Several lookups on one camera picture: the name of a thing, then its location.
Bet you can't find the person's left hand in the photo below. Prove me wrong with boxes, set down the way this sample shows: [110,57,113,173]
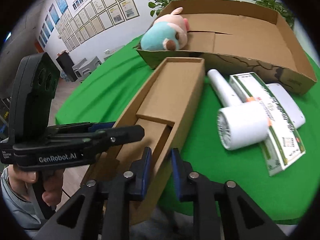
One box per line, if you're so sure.
[7,166,65,207]

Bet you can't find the right potted green plant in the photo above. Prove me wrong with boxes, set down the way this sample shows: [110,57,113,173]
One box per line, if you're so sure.
[252,0,295,29]

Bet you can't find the grey jacket sleeve forearm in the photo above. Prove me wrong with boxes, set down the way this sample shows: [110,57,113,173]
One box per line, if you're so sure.
[1,167,42,231]

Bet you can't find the framed certificates on wall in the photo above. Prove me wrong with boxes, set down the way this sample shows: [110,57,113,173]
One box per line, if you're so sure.
[37,0,141,53]

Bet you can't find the green tablecloth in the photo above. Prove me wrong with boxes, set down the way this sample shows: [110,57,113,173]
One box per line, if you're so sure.
[55,42,319,224]

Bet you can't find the pink pig plush toy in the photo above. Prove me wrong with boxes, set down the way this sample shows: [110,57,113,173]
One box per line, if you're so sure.
[140,7,190,51]

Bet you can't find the white plastic device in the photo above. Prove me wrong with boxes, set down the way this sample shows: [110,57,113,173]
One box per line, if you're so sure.
[267,83,306,129]

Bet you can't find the large shallow cardboard tray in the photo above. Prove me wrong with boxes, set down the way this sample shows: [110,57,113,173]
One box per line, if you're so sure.
[137,0,317,94]

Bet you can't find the long narrow cardboard box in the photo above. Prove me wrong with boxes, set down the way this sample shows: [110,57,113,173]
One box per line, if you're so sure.
[82,57,205,225]

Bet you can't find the green white medicine box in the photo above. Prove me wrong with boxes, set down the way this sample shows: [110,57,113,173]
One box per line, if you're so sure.
[229,72,306,176]

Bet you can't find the white handheld hair dryer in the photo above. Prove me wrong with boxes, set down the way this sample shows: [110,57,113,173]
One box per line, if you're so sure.
[207,69,269,151]

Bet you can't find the black cabinet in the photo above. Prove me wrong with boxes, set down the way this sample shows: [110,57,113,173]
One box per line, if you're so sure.
[56,51,78,82]

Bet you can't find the grey plastic stool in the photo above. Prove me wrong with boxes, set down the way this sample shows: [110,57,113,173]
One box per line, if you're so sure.
[72,58,87,82]
[82,56,101,76]

